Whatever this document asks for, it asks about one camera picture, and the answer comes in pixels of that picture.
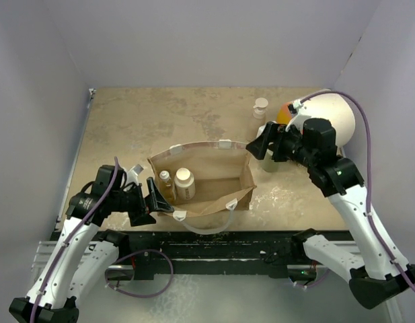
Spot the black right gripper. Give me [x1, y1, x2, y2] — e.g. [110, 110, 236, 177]
[246, 122, 315, 168]

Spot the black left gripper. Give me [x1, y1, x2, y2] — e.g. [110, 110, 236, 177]
[110, 177, 173, 225]

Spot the pale green lotion bottle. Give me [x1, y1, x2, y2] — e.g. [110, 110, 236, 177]
[260, 149, 278, 173]

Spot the cream lidded jar bottle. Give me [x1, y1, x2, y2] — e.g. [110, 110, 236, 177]
[174, 168, 196, 200]

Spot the brown burlap canvas bag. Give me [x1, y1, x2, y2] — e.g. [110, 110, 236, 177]
[147, 139, 256, 235]

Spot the beige pump dispenser bottle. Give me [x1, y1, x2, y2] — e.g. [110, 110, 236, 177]
[252, 98, 268, 119]

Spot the white rectangular bottle grey cap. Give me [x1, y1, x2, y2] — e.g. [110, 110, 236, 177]
[256, 124, 266, 137]

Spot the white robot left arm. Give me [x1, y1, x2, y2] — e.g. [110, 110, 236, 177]
[9, 171, 174, 322]

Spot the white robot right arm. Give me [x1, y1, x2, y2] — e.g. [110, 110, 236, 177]
[246, 118, 415, 309]

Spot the small clear amber bottle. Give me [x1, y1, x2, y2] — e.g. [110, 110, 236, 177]
[159, 170, 176, 204]

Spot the white cylinder orange yellow end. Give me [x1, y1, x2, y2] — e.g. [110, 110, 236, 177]
[276, 87, 356, 149]

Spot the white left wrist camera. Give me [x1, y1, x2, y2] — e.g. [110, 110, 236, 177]
[124, 164, 144, 185]

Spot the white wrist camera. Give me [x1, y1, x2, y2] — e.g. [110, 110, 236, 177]
[124, 164, 144, 185]
[285, 99, 312, 132]

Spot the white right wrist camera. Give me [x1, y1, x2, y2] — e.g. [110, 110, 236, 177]
[285, 99, 312, 132]

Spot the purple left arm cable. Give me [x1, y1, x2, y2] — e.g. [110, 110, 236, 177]
[28, 156, 120, 323]

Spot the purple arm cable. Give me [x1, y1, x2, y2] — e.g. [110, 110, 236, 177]
[28, 156, 120, 323]
[296, 90, 415, 299]

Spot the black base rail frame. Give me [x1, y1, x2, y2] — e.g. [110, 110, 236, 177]
[50, 230, 332, 280]

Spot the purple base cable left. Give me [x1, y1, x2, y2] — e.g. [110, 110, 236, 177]
[104, 248, 174, 299]

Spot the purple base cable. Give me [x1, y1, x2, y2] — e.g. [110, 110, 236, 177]
[104, 248, 174, 299]
[289, 260, 331, 289]

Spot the aluminium extrusion frame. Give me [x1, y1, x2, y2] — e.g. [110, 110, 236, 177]
[31, 241, 56, 282]

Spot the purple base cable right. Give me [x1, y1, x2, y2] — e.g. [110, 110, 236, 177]
[289, 260, 331, 289]

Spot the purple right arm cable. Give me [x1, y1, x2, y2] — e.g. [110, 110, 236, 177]
[296, 90, 415, 299]

